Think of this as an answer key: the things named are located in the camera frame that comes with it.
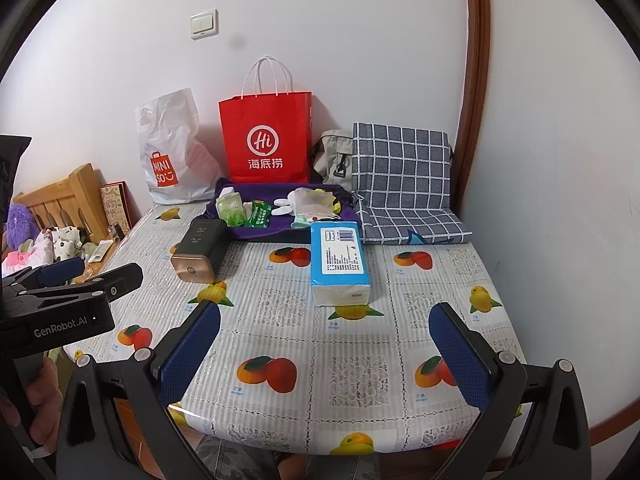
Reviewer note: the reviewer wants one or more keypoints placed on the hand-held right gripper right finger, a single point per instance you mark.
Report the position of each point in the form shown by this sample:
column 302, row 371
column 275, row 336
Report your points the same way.
column 460, row 360

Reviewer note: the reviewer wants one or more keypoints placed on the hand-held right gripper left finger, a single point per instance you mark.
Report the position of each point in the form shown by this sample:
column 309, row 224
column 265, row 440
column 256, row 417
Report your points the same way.
column 192, row 345

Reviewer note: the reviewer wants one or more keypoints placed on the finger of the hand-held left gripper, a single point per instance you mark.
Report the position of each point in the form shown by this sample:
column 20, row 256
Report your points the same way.
column 60, row 270
column 115, row 280

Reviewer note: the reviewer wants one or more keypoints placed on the green tissue pack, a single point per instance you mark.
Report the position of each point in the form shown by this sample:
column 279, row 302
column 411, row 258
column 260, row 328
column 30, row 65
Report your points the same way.
column 232, row 211

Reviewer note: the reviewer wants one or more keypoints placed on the dark green snack packet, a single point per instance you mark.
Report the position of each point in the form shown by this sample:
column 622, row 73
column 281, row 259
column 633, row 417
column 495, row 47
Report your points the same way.
column 260, row 216

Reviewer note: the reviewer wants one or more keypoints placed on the teal face mask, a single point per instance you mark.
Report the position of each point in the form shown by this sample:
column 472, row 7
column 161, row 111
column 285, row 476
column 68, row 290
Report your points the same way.
column 301, row 223

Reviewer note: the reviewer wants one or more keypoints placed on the white glove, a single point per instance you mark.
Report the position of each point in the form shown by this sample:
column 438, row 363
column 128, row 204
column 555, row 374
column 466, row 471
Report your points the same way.
column 282, row 206

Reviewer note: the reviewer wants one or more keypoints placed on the clear plastic packet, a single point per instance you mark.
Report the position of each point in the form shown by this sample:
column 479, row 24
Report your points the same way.
column 311, row 201

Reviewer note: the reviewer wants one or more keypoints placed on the person's left hand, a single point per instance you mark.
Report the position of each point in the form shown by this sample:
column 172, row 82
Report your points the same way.
column 42, row 405

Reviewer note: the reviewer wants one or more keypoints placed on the wooden nightstand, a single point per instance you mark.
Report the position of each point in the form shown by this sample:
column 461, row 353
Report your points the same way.
column 109, row 260

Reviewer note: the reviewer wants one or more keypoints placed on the colourful patterned bedding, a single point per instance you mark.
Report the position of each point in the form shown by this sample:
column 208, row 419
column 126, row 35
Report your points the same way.
column 45, row 247

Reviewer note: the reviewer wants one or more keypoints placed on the small black object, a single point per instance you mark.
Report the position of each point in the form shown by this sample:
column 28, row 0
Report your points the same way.
column 117, row 232

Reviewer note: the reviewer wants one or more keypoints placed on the purple plush toy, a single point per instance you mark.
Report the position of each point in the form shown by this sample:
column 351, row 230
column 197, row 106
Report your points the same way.
column 20, row 222

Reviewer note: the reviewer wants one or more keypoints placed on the wooden headboard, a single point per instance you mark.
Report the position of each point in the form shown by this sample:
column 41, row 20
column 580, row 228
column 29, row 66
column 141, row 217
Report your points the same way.
column 60, row 200

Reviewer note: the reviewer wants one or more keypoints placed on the patterned book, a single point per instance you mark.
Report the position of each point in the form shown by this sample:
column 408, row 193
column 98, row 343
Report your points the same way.
column 116, row 205

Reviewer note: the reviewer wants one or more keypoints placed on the dark box with gold end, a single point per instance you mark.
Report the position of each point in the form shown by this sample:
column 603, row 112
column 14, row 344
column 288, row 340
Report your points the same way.
column 197, row 247

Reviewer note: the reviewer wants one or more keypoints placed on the purple towel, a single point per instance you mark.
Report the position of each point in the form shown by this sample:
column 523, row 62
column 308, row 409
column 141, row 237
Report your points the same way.
column 250, row 233

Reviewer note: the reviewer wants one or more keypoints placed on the person's camouflage trousers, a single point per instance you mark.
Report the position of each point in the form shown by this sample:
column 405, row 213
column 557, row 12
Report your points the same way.
column 240, row 462

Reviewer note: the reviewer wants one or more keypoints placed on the white plastic shopping bag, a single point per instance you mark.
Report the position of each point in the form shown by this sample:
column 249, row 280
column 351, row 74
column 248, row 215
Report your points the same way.
column 170, row 160

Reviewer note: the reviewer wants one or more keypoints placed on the blue tissue pack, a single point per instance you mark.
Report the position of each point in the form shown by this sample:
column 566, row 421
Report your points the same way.
column 337, row 260

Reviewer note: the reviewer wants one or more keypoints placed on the grey checked cloth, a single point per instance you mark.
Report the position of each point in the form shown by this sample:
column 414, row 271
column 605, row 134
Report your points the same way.
column 405, row 180

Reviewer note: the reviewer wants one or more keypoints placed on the red paper bag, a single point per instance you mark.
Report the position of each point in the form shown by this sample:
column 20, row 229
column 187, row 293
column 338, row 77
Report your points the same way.
column 267, row 145

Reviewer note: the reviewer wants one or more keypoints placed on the beige backpack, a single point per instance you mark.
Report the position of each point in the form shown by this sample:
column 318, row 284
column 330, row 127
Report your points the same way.
column 332, row 160

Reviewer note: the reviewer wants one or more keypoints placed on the white wall light switch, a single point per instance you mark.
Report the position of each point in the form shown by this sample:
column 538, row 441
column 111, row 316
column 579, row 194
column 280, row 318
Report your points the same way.
column 204, row 24

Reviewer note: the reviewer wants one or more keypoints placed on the wooden door frame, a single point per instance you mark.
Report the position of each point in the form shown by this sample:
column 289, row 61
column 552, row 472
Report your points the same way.
column 472, row 60

